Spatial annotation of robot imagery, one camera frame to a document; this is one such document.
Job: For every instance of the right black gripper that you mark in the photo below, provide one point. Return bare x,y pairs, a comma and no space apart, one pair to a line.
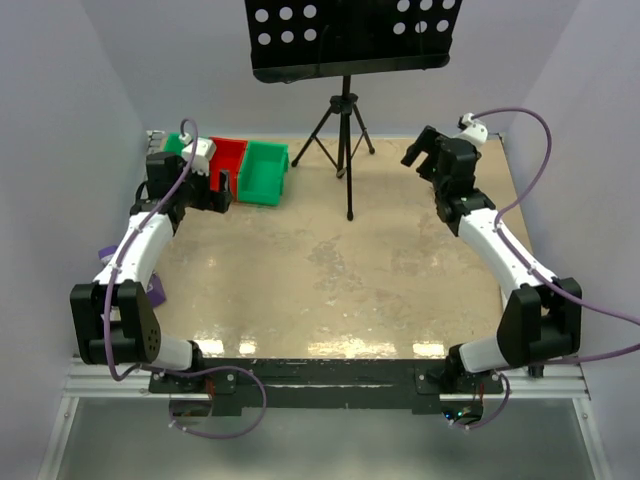
429,141

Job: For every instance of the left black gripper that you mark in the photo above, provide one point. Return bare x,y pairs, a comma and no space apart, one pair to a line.
214,201

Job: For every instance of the red bin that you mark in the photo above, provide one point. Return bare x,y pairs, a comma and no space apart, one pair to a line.
229,155

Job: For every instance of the green bin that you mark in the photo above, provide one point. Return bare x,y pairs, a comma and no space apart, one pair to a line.
261,176
176,142

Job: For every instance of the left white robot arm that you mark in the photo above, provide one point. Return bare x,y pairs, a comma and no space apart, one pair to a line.
113,316

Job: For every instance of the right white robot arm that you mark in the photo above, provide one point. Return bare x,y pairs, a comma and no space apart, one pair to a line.
541,320

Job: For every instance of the purple holder box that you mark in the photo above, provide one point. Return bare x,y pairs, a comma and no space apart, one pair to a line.
155,291

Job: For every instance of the black music stand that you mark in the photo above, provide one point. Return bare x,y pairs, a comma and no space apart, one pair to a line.
294,41

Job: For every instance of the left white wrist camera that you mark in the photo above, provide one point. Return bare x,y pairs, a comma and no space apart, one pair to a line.
201,150

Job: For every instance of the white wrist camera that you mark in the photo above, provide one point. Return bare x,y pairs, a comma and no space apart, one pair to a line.
201,150
472,130

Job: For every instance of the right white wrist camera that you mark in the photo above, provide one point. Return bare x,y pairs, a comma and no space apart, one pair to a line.
472,130

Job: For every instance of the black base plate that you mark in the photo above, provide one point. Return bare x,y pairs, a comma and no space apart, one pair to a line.
363,384

